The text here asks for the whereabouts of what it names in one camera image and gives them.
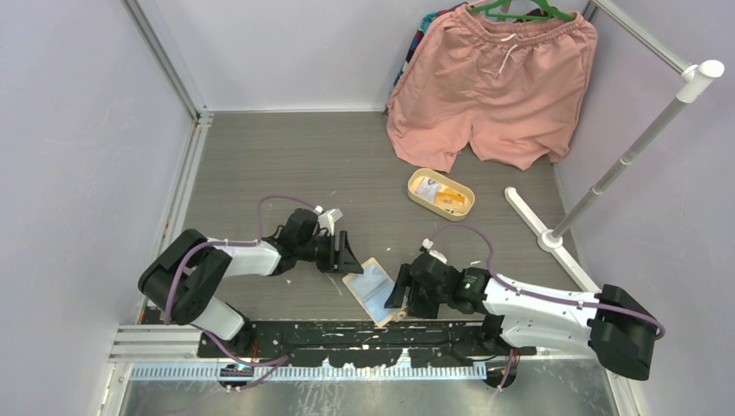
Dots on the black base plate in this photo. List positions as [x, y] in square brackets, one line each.
[362, 345]

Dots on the yellow oval tray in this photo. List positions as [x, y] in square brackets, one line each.
[450, 185]

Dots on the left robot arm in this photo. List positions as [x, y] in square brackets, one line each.
[183, 279]

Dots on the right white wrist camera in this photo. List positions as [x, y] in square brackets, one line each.
[427, 247]

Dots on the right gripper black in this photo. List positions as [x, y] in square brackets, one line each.
[419, 309]

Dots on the green clothes hanger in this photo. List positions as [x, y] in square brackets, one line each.
[507, 11]

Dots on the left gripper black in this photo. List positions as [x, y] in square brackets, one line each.
[347, 261]

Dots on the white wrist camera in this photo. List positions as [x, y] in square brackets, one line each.
[326, 219]
[427, 247]

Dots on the white card in tray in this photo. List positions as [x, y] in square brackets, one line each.
[428, 188]

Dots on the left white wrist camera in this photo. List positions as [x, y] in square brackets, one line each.
[326, 219]

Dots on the beige leather card holder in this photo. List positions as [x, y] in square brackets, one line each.
[371, 290]

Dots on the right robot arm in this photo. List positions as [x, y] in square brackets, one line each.
[608, 325]

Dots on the pink shorts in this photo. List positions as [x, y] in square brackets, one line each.
[512, 92]

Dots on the colourful garment behind shorts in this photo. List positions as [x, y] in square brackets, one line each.
[418, 36]

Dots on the white clothes rack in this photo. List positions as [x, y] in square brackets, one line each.
[644, 210]

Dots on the orange credit card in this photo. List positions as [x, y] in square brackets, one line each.
[450, 201]

